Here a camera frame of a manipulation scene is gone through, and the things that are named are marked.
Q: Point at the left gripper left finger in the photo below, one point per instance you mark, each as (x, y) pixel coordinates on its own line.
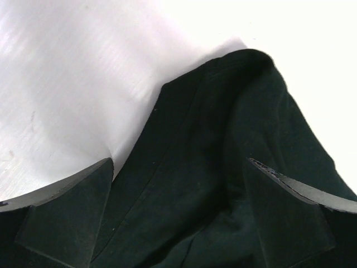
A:
(57, 225)

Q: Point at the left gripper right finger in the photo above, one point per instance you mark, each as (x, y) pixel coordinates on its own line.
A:
(299, 225)

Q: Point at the black daisy print t-shirt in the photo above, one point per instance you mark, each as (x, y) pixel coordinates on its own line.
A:
(180, 199)

